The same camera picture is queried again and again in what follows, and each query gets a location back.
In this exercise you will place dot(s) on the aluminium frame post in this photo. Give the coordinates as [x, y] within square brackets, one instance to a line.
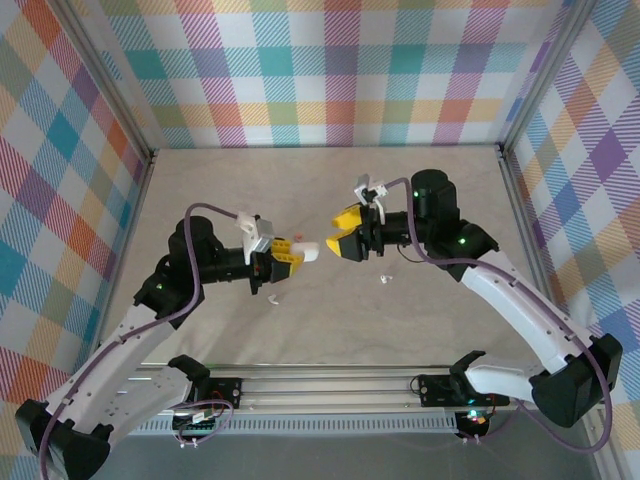
[544, 75]
[107, 75]

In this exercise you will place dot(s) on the earbuds charging case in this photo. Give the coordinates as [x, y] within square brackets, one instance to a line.
[309, 251]

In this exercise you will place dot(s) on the long black base plate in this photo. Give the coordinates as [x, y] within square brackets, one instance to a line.
[435, 390]

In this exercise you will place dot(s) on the grey metal base sheet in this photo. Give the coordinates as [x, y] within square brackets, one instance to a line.
[325, 460]

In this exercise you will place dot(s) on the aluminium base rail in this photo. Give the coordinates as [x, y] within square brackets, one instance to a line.
[325, 387]

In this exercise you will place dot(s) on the small black base plate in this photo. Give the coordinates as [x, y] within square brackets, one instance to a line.
[227, 392]

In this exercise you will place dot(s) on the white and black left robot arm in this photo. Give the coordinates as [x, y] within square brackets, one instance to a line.
[115, 360]

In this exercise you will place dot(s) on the controller board with coloured light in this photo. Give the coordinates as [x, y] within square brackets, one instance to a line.
[472, 420]

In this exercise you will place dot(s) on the aluminium side rail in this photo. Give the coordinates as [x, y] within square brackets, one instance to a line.
[532, 250]

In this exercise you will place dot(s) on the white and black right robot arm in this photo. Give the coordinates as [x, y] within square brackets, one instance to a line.
[520, 310]

